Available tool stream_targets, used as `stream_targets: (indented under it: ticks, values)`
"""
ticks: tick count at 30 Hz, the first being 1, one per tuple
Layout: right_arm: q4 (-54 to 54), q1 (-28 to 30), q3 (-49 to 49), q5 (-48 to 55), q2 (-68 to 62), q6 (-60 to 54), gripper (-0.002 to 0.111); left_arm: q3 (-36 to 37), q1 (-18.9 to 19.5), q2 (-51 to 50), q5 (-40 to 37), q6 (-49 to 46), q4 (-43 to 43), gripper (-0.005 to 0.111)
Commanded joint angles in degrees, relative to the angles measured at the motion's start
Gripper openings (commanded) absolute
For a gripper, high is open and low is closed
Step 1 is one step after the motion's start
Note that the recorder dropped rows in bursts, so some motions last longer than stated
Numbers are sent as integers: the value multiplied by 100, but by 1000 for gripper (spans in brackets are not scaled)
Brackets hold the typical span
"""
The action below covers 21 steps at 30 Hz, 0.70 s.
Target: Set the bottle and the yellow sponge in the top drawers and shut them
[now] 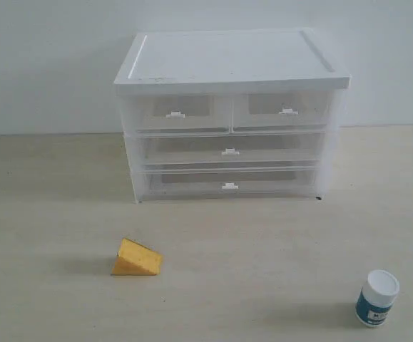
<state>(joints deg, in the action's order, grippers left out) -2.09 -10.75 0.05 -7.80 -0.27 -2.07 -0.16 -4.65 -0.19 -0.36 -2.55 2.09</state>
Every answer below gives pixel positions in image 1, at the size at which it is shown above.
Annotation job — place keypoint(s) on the yellow cheese wedge sponge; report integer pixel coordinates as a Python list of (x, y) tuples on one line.
[(134, 259)]

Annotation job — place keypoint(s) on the white capped blue bottle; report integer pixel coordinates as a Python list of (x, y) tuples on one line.
[(377, 297)]

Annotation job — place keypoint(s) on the middle wide clear drawer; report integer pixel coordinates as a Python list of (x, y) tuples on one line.
[(231, 148)]

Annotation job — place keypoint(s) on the white plastic drawer cabinet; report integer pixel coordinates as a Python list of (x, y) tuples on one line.
[(231, 63)]

